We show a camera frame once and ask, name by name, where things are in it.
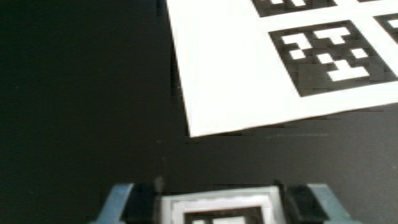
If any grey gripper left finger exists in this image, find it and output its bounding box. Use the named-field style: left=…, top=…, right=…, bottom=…
left=90, top=176, right=163, bottom=224

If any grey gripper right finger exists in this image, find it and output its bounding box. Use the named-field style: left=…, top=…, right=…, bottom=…
left=275, top=181, right=362, bottom=224

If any small white tagged block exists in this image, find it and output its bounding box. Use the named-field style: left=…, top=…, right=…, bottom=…
left=159, top=186, right=285, bottom=224

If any white sheet with tags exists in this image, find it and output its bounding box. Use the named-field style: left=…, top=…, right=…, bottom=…
left=165, top=0, right=398, bottom=137

